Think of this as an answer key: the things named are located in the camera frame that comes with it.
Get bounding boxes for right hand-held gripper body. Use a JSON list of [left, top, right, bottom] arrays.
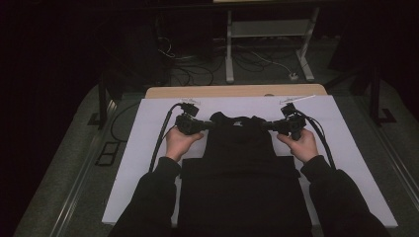
[[276, 94, 316, 141]]

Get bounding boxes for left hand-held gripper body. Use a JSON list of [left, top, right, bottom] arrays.
[[174, 98, 204, 136]]

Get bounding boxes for black tank top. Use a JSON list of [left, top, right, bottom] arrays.
[[177, 112, 314, 237]]

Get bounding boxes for person's left hand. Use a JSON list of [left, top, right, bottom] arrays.
[[165, 126, 205, 163]]

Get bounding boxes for person's right hand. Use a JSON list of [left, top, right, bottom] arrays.
[[276, 128, 320, 164]]

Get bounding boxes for wooden table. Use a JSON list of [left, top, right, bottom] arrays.
[[144, 83, 328, 100]]

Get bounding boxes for white board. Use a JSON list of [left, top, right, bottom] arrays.
[[102, 95, 399, 229]]

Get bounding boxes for black metal stand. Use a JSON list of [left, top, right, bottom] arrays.
[[87, 74, 116, 130], [368, 65, 398, 126]]

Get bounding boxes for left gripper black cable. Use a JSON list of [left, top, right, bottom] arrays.
[[148, 102, 184, 173]]

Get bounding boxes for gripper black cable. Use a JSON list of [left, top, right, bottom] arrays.
[[295, 108, 338, 171], [148, 102, 184, 173]]

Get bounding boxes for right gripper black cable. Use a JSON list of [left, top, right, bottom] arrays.
[[295, 108, 338, 171]]

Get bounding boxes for black floor cables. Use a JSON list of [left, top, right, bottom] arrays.
[[157, 36, 225, 87]]

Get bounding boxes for white floor cable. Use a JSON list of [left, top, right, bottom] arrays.
[[250, 48, 294, 77]]

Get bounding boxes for black looped cable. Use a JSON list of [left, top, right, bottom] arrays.
[[110, 101, 142, 144]]

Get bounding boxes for grey metal desk frame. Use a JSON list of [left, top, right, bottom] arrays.
[[225, 6, 321, 84]]

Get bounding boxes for aluminium rail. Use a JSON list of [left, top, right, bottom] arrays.
[[48, 98, 119, 237], [355, 95, 419, 211]]

